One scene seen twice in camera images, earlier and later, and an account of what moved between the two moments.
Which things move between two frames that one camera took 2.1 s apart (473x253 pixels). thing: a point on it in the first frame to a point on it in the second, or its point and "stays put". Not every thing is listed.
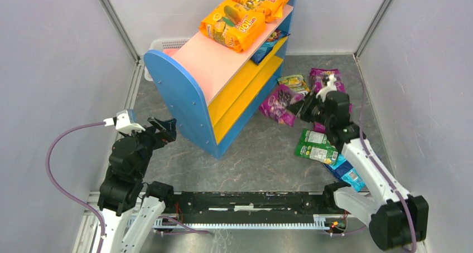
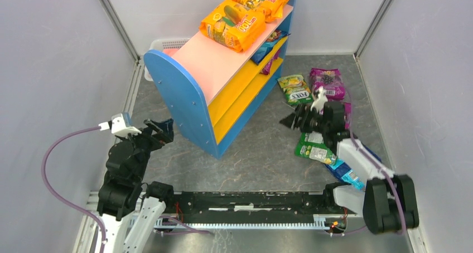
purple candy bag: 275,105 to 266,69
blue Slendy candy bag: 267,47 stays put
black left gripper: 158,130 stays put
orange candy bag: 271,0 stays put
